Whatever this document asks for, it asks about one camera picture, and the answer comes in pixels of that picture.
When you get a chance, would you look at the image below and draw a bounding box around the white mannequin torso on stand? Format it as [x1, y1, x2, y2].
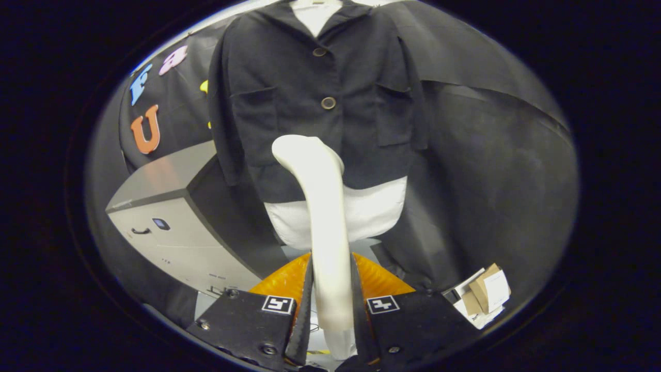
[263, 0, 408, 251]

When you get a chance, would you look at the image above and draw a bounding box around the brown cardboard box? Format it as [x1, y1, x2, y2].
[461, 262, 512, 315]

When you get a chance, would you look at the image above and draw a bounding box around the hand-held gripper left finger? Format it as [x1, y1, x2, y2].
[186, 252, 314, 371]

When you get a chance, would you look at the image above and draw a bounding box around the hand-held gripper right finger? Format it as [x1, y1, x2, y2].
[351, 252, 481, 371]

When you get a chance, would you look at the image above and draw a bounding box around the white garment steamer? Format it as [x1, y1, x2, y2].
[272, 134, 362, 361]

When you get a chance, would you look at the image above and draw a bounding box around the black backdrop cloth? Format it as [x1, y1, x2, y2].
[85, 0, 579, 331]

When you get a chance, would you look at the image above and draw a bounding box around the grey cabinet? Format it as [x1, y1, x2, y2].
[105, 139, 290, 300]

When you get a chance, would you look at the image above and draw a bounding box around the black jacket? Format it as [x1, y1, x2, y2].
[207, 0, 429, 205]

